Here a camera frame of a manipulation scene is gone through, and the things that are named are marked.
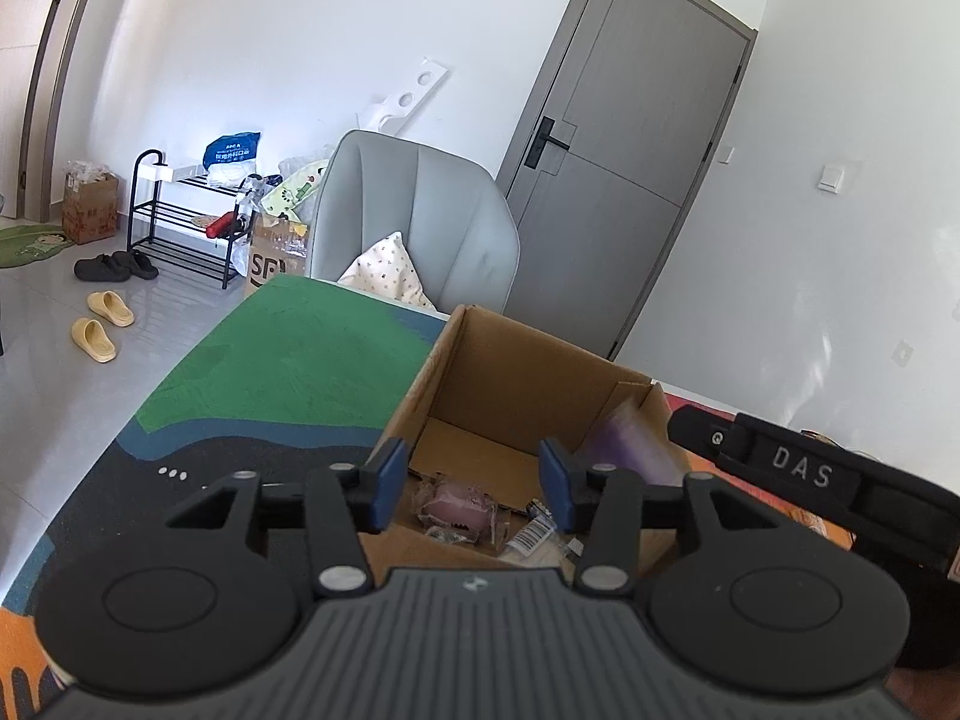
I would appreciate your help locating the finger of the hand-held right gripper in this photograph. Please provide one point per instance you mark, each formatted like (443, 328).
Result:
(697, 431)

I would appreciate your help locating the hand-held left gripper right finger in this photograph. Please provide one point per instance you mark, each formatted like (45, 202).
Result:
(556, 484)

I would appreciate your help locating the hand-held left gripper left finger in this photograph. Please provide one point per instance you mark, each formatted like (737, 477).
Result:
(388, 484)

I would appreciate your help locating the clear wrapper with barcode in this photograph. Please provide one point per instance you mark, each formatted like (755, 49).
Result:
(534, 536)

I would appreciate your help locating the purple snack packet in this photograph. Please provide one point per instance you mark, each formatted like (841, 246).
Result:
(630, 442)

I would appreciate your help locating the pink snack packet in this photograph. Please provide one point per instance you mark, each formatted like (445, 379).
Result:
(457, 506)

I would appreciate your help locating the colourful printed table mat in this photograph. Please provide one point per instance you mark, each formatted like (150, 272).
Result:
(285, 360)

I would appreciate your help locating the dotted cream pillow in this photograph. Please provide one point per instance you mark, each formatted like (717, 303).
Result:
(386, 270)

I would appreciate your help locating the cardboard box with black print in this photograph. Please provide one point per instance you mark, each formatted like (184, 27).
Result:
(270, 262)

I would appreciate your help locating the grey chair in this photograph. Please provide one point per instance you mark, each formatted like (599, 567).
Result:
(442, 210)

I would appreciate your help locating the red item on rack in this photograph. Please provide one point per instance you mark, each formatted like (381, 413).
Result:
(221, 227)

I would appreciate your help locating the green patterned bag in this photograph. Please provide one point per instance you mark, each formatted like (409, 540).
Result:
(296, 191)

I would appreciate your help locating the grey door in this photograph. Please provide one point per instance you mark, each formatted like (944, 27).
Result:
(637, 127)

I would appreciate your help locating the yellow slipper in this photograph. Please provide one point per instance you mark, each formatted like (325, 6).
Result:
(112, 307)
(94, 340)

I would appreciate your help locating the dark slipper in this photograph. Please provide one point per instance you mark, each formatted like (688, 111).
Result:
(101, 268)
(142, 265)

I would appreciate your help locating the white plastic bag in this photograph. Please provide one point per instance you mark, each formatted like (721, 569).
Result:
(304, 163)

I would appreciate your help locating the black shoe rack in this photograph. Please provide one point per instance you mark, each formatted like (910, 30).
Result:
(180, 210)

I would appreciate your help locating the blue plastic bag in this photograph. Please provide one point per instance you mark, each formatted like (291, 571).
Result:
(232, 150)

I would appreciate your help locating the white foam board with holes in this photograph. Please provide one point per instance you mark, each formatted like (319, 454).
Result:
(409, 94)

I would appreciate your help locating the brown patterned cardboard box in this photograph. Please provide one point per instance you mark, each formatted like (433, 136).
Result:
(90, 210)

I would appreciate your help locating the green round rug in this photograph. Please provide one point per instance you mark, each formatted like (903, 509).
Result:
(30, 244)

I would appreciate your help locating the wall socket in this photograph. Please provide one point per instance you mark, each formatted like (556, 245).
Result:
(902, 354)

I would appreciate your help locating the white light switch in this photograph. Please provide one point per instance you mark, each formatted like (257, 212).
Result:
(832, 178)

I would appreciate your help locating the grey sliding door frame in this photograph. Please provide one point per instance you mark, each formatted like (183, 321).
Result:
(56, 75)

